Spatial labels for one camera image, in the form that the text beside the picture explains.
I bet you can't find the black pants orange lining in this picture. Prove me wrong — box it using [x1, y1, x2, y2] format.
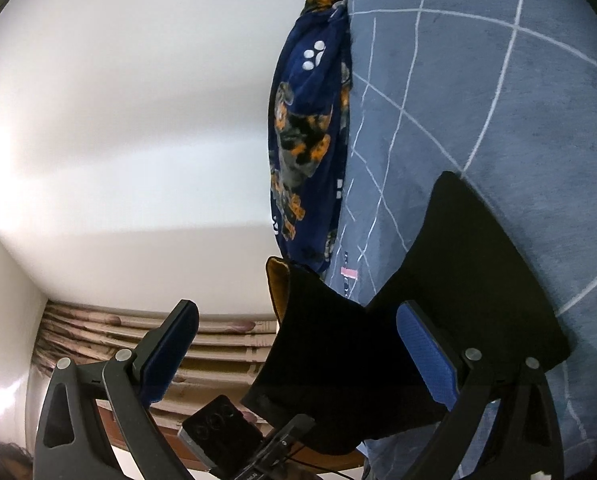
[242, 172, 571, 455]

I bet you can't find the navy dog print blanket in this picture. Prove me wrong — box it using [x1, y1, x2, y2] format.
[268, 0, 351, 274]

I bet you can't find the blue grid bed sheet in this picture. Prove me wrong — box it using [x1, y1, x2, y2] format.
[327, 0, 597, 476]

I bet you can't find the brown wooden bed frame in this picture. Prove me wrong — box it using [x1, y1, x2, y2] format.
[291, 446, 365, 472]

